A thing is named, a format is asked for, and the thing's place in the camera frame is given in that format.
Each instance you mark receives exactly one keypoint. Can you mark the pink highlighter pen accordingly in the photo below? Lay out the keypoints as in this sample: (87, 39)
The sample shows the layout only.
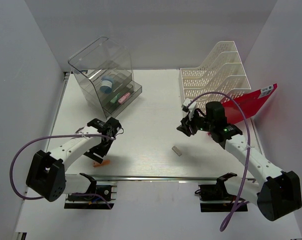
(124, 98)

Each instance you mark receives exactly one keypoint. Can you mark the green highlighter pen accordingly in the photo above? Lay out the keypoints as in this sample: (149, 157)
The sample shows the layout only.
(114, 100)

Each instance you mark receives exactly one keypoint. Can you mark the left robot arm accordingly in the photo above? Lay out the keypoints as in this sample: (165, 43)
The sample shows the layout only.
(47, 174)

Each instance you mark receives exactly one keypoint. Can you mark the blue white small jar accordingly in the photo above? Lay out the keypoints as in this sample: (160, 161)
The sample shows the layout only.
(106, 84)

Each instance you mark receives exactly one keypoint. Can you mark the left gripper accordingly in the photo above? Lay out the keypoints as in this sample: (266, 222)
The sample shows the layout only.
(90, 154)

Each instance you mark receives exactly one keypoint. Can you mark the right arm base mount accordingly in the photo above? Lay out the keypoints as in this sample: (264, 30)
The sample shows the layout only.
(214, 197)

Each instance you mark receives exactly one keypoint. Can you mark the orange highlighter pen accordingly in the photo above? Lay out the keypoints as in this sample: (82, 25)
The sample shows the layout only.
(104, 163)

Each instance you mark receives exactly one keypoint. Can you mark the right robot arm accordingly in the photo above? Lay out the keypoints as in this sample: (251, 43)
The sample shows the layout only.
(276, 193)

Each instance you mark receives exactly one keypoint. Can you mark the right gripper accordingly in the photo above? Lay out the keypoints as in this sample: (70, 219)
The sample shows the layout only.
(186, 123)

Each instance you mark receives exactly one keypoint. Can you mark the clear acrylic drawer organizer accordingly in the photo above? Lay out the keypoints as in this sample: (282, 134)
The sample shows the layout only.
(103, 70)

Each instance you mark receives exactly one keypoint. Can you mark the beige eraser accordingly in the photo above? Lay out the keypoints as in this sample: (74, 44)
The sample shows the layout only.
(176, 151)

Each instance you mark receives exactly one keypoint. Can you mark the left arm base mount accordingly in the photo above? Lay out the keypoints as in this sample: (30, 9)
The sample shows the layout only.
(98, 195)

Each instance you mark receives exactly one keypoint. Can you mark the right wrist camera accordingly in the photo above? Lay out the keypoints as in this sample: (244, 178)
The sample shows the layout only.
(189, 107)

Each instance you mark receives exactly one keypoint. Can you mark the cream plastic file rack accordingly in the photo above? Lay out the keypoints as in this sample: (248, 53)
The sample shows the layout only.
(221, 71)

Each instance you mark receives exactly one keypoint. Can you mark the red plastic folder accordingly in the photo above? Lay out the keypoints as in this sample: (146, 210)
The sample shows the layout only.
(250, 104)

